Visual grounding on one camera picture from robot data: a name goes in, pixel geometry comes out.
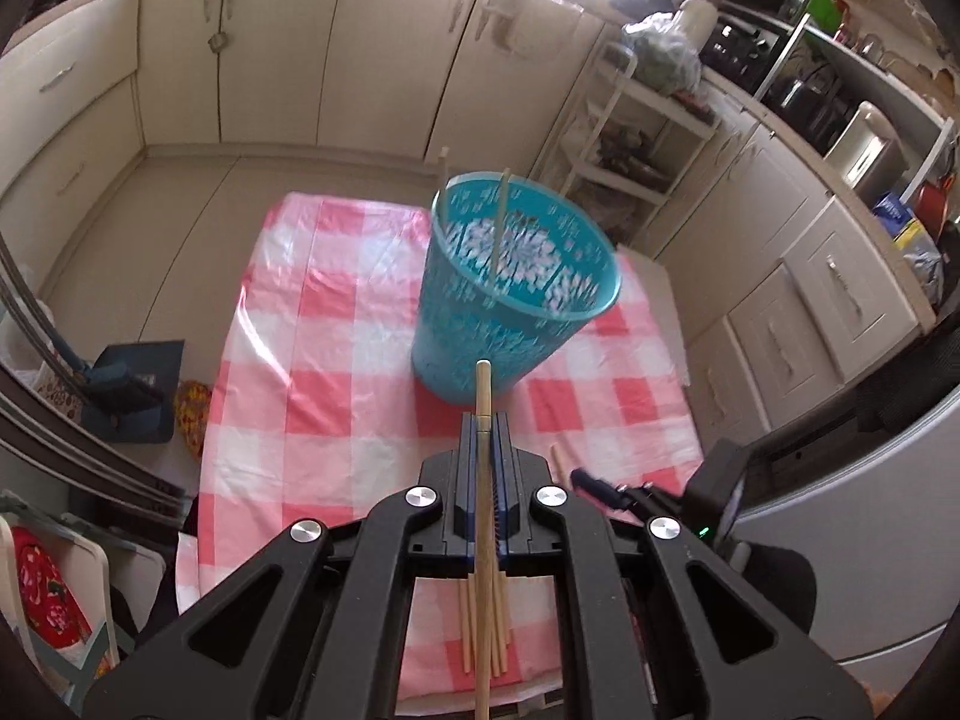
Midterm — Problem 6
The white shelf cart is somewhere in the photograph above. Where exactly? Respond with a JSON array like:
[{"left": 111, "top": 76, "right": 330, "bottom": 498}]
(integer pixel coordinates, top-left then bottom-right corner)
[{"left": 536, "top": 45, "right": 725, "bottom": 256}]

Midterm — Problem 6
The blue packet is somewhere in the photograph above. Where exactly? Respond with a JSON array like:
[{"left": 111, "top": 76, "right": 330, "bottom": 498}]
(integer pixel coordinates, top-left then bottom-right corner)
[{"left": 874, "top": 191, "right": 922, "bottom": 242}]

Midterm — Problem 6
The red checked plastic tablecloth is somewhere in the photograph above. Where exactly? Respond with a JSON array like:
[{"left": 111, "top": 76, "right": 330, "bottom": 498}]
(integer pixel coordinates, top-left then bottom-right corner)
[{"left": 174, "top": 191, "right": 706, "bottom": 717}]

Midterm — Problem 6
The yellow red patterned cloth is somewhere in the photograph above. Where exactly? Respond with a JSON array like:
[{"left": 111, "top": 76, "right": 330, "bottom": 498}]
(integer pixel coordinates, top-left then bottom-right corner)
[{"left": 174, "top": 379, "right": 212, "bottom": 460}]

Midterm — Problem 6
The red pot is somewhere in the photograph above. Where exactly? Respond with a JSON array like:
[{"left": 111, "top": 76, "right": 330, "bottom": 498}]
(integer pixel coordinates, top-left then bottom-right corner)
[{"left": 911, "top": 174, "right": 955, "bottom": 227}]

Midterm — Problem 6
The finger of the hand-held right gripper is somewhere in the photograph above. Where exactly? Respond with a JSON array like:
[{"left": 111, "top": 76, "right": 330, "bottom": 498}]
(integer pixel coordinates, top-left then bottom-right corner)
[{"left": 570, "top": 467, "right": 680, "bottom": 522}]

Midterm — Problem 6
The cream kitchen cabinet run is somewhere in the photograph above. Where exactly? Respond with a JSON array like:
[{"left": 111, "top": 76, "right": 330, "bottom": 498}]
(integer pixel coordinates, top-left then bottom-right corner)
[
  {"left": 0, "top": 0, "right": 623, "bottom": 256},
  {"left": 660, "top": 82, "right": 938, "bottom": 436}
]

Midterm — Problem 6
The teal perforated plastic basket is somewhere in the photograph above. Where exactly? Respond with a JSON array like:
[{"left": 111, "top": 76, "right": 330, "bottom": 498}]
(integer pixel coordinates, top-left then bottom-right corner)
[{"left": 411, "top": 171, "right": 623, "bottom": 400}]

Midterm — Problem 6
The white chair with red print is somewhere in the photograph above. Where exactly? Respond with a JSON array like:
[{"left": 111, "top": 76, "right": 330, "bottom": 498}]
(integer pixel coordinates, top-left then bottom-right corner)
[{"left": 0, "top": 510, "right": 125, "bottom": 715}]

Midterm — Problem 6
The black countertop appliance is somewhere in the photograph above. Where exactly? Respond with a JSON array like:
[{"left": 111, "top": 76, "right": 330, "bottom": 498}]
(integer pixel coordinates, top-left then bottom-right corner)
[{"left": 701, "top": 4, "right": 788, "bottom": 83}]

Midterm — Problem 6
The silver bread box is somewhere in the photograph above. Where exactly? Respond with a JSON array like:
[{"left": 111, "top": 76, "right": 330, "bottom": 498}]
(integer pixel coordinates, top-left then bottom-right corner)
[{"left": 825, "top": 101, "right": 910, "bottom": 190}]

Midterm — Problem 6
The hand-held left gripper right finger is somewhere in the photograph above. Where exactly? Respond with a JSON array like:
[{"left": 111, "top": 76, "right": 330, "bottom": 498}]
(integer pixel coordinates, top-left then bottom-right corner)
[{"left": 491, "top": 414, "right": 875, "bottom": 720}]

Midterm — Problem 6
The white jar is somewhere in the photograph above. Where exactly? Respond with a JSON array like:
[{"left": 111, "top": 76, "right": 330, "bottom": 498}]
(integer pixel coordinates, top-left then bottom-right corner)
[{"left": 677, "top": 0, "right": 719, "bottom": 47}]

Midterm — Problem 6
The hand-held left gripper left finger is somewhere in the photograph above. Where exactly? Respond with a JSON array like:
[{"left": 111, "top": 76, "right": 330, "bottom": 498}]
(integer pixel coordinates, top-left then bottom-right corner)
[{"left": 75, "top": 412, "right": 488, "bottom": 720}]

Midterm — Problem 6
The blue dustpan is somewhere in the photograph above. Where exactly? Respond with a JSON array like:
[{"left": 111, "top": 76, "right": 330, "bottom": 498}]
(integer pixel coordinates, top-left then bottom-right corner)
[{"left": 79, "top": 340, "right": 186, "bottom": 445}]

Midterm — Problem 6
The green plastic bag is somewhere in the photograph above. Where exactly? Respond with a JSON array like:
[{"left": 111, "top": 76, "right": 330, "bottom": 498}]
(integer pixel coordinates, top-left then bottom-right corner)
[{"left": 622, "top": 11, "right": 704, "bottom": 95}]

